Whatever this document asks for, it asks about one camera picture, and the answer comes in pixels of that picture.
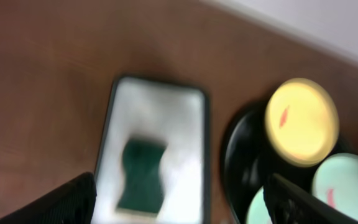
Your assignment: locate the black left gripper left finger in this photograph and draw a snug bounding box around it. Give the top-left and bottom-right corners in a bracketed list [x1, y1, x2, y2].
[0, 172, 97, 224]

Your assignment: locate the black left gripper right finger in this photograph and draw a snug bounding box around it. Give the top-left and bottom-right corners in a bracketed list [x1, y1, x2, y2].
[264, 174, 358, 224]

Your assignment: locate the yellow plate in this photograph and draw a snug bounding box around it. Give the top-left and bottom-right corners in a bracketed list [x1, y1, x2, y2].
[265, 78, 339, 167]

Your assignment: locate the white rectangular tray black rim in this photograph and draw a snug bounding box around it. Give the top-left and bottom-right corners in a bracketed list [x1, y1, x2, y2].
[91, 75, 211, 223]

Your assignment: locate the round black tray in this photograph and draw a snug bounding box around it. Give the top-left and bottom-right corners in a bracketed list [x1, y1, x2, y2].
[221, 101, 353, 223]

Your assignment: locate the light blue plate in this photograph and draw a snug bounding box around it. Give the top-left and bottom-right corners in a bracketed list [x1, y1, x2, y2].
[311, 153, 358, 221]

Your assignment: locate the green yellow sponge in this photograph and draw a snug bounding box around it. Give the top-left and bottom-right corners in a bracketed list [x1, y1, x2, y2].
[117, 138, 166, 216]

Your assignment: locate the pale green plate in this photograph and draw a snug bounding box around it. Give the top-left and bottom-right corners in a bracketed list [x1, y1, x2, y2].
[246, 187, 272, 224]

